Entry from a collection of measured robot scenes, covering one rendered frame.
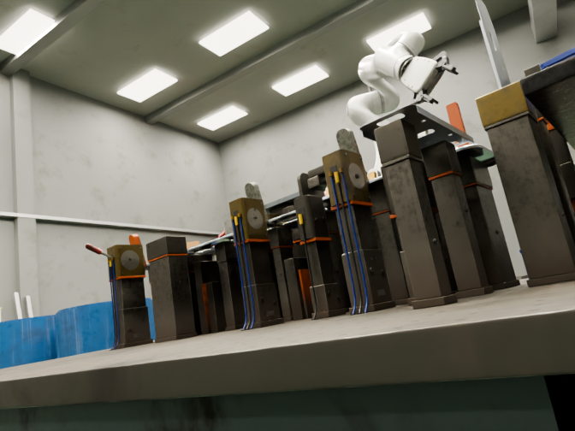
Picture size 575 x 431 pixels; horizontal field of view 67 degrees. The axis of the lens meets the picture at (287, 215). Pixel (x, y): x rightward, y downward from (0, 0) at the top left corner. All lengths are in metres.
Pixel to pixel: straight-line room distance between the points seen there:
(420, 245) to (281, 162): 11.26
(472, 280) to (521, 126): 0.29
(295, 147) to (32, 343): 9.20
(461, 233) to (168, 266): 0.94
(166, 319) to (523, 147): 1.11
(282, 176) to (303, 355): 11.42
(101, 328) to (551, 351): 2.94
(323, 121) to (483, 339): 11.23
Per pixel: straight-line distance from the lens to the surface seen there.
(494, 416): 0.39
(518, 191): 0.88
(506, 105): 0.91
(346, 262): 0.92
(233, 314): 1.45
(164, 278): 1.47
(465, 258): 0.84
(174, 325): 1.44
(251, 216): 1.18
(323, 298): 1.02
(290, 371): 0.40
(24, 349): 3.64
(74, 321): 3.20
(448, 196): 0.85
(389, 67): 1.49
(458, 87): 10.58
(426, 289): 0.67
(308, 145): 11.55
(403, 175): 0.69
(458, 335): 0.34
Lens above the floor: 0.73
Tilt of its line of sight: 12 degrees up
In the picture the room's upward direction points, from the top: 10 degrees counter-clockwise
